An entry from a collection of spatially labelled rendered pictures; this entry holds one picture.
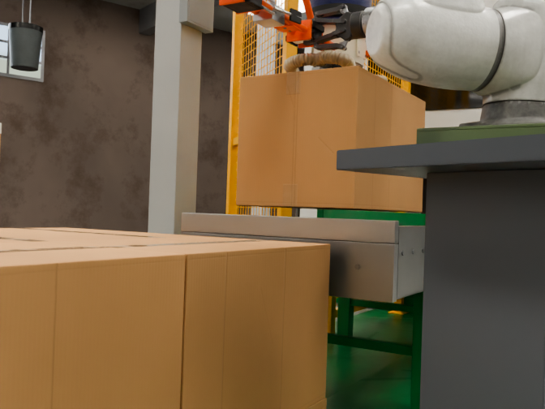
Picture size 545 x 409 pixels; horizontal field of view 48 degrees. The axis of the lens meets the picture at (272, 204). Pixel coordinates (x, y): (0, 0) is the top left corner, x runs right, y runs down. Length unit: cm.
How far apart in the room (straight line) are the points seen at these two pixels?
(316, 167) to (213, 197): 975
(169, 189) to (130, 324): 190
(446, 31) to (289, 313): 71
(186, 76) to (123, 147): 776
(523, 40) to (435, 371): 63
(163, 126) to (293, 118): 120
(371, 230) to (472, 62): 62
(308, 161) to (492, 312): 82
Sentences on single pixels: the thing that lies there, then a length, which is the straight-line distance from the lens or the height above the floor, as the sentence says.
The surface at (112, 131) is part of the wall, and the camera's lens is 1062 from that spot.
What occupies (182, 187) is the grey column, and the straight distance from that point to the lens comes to 290.
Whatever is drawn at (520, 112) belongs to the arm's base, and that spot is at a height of 82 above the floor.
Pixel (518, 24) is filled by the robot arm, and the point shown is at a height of 97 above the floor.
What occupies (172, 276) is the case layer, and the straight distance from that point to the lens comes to 108.
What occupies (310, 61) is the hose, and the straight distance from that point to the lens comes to 199.
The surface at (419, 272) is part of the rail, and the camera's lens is 183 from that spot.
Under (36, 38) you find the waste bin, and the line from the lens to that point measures 960.
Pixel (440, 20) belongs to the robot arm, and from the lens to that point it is 115.
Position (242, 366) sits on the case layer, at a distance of 130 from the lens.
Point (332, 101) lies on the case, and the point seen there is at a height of 94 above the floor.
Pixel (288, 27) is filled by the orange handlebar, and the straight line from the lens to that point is 184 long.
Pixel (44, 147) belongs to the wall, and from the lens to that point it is 1020.
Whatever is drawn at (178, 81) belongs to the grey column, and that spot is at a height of 120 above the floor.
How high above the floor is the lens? 62
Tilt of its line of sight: 1 degrees up
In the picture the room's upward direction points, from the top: 2 degrees clockwise
